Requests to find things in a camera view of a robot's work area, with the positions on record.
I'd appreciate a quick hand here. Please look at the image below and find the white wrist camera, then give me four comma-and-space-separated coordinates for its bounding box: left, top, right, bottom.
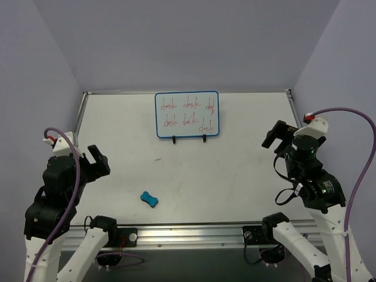
43, 132, 80, 157
293, 113, 328, 139

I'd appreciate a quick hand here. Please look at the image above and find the blue bone-shaped eraser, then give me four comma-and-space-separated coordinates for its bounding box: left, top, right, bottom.
140, 191, 159, 208

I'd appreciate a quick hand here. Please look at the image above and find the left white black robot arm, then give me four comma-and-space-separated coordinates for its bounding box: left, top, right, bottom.
24, 145, 119, 281

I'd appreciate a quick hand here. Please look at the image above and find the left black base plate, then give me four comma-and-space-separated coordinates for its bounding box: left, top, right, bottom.
115, 227, 138, 248

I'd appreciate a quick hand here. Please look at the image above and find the blue framed small whiteboard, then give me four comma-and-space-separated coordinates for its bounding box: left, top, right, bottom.
154, 91, 220, 139

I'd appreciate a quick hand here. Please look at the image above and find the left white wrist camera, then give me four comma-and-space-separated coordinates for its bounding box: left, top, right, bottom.
43, 132, 80, 157

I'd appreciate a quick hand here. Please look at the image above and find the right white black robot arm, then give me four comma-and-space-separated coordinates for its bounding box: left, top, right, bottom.
261, 117, 375, 281

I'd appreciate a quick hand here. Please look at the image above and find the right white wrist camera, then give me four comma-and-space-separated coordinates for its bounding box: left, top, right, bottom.
293, 113, 328, 139

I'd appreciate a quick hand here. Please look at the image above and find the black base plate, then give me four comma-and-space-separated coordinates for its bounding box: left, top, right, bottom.
115, 227, 138, 248
242, 224, 267, 246

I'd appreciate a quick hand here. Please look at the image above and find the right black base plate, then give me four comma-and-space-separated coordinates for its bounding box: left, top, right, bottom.
242, 224, 267, 246

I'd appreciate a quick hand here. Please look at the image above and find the aluminium front rail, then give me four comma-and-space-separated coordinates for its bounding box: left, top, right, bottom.
60, 220, 327, 250

